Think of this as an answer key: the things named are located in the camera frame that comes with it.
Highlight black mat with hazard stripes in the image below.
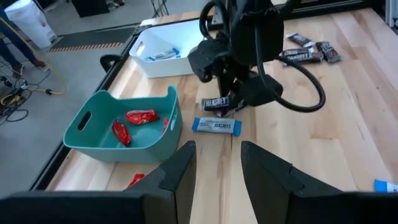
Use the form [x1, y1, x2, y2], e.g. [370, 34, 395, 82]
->
[48, 26, 137, 54]

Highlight white plastic basket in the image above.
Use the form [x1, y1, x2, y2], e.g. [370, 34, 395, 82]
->
[129, 19, 215, 78]

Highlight yellow extension cable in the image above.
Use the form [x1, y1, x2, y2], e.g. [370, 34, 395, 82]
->
[0, 17, 68, 106]

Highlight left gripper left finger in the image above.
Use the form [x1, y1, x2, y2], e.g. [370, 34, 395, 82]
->
[0, 140, 197, 224]

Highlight white trash bin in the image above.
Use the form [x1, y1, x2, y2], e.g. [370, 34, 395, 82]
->
[4, 0, 58, 49]

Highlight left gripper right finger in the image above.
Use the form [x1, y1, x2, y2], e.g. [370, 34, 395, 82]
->
[241, 140, 398, 224]

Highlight black box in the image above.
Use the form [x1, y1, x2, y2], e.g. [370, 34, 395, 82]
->
[71, 0, 109, 18]

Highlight white blue Hershey's bar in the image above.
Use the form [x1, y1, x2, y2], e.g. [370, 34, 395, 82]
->
[192, 117, 243, 137]
[145, 48, 181, 62]
[374, 179, 398, 193]

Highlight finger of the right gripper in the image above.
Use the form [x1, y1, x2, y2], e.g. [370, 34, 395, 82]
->
[231, 82, 249, 106]
[217, 74, 234, 100]

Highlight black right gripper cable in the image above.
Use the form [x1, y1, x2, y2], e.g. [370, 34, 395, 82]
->
[198, 0, 326, 113]

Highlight brown Hershey's chocolate bar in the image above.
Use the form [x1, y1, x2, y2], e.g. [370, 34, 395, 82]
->
[217, 99, 248, 118]
[200, 95, 233, 112]
[285, 32, 315, 47]
[282, 52, 324, 67]
[315, 41, 342, 63]
[279, 48, 315, 63]

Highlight teal plastic basket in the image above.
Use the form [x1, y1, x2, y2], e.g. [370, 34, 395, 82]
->
[63, 85, 183, 164]

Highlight person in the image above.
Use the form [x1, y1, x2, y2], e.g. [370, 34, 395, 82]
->
[0, 7, 47, 78]

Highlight black frame clamp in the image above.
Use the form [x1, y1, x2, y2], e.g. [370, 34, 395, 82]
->
[99, 54, 125, 74]

